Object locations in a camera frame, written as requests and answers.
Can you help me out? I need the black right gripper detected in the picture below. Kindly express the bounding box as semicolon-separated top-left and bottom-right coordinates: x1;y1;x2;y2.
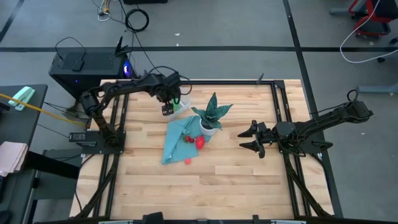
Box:
238;119;277;159

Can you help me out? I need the mint green stapler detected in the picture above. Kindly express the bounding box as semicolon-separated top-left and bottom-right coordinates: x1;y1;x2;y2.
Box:
7;86;36;112

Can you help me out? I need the black computer tower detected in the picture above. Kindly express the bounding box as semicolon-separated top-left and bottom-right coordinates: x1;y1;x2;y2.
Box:
49;36;137;100

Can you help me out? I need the large black case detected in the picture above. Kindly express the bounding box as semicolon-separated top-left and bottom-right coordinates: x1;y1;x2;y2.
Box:
123;0;169;5

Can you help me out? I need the yellow cable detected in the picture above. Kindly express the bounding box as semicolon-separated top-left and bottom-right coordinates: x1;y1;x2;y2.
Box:
0;92;88;128

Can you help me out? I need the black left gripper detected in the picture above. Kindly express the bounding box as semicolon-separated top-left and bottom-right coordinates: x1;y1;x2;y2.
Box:
157;74;182;116

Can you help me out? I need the coiled black cable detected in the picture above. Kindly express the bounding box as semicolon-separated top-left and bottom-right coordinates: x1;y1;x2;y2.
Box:
124;8;150;33

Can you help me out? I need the clear plastic tupperware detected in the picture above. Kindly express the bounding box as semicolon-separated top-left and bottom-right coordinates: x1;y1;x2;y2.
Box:
169;95;192;121

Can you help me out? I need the white cable bundle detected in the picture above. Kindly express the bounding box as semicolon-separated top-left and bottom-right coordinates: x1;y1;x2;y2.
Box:
97;0;112;22

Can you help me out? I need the long black cable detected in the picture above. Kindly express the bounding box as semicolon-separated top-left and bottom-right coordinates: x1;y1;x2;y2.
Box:
130;30;162;75

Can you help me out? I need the pink folded cloth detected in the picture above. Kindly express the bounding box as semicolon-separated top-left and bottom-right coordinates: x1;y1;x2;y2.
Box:
0;141;29;177

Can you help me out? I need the green snake plant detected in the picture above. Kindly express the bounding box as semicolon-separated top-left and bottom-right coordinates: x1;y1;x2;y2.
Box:
190;91;234;131

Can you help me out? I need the black table-level camera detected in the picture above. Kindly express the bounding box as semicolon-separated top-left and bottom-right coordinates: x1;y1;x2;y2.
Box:
142;212;165;224

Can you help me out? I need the thin black cable loop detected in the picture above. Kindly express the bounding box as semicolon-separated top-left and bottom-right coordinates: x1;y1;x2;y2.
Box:
55;36;86;63

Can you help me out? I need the white plant pot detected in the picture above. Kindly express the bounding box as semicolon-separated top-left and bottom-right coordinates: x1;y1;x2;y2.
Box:
198;119;218;137

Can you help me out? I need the red and black chair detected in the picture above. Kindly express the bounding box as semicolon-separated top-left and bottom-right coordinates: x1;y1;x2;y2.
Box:
348;0;398;38

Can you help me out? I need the black power brick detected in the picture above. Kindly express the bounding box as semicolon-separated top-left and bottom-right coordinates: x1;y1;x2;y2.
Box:
68;132;98;147

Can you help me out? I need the teal cloth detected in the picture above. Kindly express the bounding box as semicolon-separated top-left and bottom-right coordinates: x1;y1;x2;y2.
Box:
160;115;212;166

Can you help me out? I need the black side table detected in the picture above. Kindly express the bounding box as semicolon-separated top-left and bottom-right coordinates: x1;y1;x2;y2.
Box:
0;83;49;224

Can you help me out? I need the black table frame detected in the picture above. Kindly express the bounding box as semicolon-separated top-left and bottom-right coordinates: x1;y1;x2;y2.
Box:
73;79;345;220

